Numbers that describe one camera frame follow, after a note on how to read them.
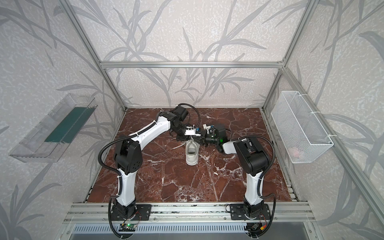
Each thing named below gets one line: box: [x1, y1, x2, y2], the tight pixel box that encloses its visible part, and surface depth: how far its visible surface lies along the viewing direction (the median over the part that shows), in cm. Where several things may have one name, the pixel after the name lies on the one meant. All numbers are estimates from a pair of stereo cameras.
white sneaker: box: [185, 139, 200, 166], surface depth 91 cm
